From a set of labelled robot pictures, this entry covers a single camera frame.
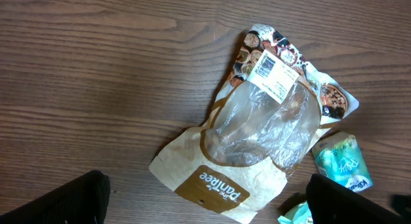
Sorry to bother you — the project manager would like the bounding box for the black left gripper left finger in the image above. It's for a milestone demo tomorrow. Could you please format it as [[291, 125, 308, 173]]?
[[1, 170, 110, 224]]

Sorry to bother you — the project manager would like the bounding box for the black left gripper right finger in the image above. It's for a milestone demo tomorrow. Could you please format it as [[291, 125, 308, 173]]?
[[306, 173, 410, 224]]

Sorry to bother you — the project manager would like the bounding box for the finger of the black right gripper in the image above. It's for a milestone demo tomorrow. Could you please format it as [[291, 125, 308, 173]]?
[[391, 194, 411, 220]]

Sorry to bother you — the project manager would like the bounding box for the large teal wipes pack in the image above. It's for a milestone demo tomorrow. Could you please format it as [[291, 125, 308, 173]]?
[[277, 202, 313, 224]]

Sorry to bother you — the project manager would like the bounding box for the teal tissue pack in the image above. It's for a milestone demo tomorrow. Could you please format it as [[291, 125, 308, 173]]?
[[311, 132, 374, 193]]

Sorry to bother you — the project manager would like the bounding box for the beige brown bread bag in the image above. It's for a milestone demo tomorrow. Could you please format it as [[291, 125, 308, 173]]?
[[149, 24, 359, 223]]

